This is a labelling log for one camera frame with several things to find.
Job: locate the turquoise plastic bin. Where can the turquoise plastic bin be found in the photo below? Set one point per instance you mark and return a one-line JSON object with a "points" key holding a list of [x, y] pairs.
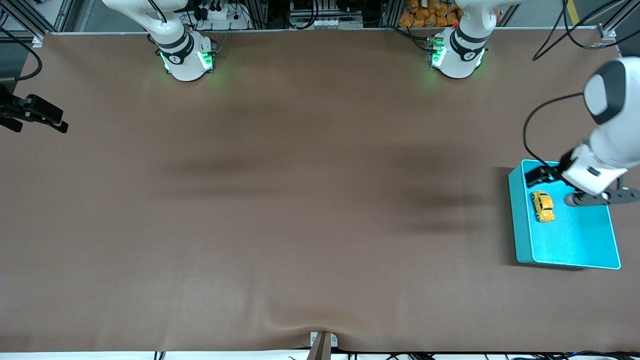
{"points": [[575, 240]]}

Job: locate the yellow beetle toy car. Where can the yellow beetle toy car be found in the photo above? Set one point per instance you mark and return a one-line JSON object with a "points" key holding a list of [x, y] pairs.
{"points": [[543, 206]]}

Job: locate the white terminal block row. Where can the white terminal block row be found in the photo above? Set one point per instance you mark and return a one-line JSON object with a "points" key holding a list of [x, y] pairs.
{"points": [[325, 23]]}

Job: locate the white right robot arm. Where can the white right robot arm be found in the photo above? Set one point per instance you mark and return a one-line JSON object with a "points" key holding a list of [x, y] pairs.
{"points": [[187, 62]]}

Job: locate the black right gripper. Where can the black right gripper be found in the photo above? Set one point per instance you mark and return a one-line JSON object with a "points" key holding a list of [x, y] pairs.
{"points": [[11, 111]]}

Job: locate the white power strip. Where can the white power strip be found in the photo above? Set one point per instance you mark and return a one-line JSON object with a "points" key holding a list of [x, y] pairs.
{"points": [[220, 17]]}

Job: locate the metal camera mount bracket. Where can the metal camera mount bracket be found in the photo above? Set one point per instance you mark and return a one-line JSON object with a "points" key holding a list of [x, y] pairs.
{"points": [[320, 347]]}

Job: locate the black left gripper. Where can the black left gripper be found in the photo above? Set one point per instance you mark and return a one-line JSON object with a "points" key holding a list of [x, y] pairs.
{"points": [[554, 173]]}

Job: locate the brown table mat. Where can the brown table mat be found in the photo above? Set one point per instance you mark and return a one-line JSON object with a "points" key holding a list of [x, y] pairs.
{"points": [[320, 200]]}

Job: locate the aluminium frame post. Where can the aluminium frame post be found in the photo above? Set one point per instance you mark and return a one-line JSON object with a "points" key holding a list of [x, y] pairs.
{"points": [[37, 40], [609, 33]]}

